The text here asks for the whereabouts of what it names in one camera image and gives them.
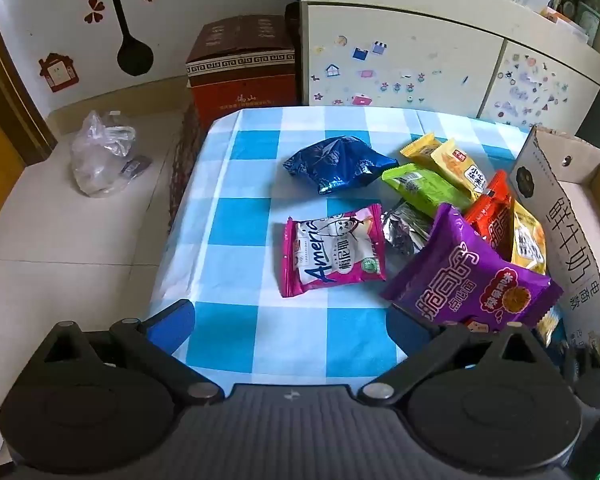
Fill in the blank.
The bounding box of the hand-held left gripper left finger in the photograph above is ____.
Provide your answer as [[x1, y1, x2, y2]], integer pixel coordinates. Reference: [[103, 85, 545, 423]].
[[39, 299, 226, 403]]

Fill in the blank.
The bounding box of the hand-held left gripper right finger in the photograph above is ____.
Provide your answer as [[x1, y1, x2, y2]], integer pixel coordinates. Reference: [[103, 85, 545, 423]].
[[357, 304, 563, 406]]

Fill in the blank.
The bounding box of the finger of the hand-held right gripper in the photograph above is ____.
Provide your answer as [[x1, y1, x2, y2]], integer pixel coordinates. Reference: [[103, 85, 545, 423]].
[[562, 342, 600, 409]]

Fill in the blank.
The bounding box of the purple snack packet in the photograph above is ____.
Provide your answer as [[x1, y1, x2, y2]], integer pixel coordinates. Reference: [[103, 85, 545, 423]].
[[380, 203, 565, 333]]

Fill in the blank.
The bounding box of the silver foil snack packet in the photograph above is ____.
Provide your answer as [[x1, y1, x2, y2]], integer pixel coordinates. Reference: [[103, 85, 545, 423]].
[[380, 200, 436, 256]]

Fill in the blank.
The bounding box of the pink white snack packet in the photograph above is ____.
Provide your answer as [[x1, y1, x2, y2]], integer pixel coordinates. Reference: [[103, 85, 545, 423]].
[[279, 204, 388, 298]]

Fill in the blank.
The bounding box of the white printed cardboard box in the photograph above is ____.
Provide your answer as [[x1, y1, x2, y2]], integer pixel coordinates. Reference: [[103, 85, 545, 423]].
[[509, 125, 600, 356]]

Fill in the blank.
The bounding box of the green snack packet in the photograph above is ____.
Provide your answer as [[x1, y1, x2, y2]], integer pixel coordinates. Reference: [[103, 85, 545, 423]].
[[381, 164, 473, 218]]

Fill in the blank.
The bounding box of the orange red snack packet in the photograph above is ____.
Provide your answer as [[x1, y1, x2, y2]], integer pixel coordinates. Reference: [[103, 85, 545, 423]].
[[462, 170, 516, 261]]

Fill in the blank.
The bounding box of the yellow waffle snack packet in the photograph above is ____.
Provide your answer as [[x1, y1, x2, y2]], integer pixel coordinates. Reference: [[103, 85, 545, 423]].
[[510, 200, 548, 276], [430, 138, 491, 201]]

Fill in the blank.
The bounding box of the small plain yellow snack packet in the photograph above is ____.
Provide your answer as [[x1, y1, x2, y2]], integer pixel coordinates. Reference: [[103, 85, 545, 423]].
[[400, 132, 443, 166]]

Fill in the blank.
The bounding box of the blue foil snack packet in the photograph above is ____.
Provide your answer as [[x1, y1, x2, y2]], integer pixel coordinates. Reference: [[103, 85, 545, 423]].
[[282, 136, 400, 196]]

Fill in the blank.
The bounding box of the clear plastic bag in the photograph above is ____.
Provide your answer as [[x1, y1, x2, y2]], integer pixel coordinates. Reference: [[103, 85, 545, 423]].
[[70, 110, 153, 198]]

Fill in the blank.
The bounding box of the brown red cardboard carton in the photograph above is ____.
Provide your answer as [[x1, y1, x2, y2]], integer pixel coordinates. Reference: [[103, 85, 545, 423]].
[[186, 14, 301, 121]]

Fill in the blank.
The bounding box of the cream cabinet with stickers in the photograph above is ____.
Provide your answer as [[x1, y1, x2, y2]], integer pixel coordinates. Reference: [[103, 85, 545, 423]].
[[300, 0, 600, 128]]

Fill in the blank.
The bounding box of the green tin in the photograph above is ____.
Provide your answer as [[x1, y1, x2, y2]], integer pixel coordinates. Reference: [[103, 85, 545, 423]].
[[577, 0, 600, 36]]

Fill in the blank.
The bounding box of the red house wall sticker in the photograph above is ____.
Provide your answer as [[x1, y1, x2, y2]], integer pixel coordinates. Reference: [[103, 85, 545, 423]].
[[37, 52, 80, 93]]

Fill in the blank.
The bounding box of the black vase wall sticker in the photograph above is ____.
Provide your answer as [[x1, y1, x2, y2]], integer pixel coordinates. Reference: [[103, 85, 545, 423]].
[[87, 0, 156, 77]]

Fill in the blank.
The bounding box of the brown wooden door frame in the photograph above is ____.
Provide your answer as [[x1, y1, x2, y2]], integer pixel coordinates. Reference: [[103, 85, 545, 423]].
[[0, 0, 57, 166]]

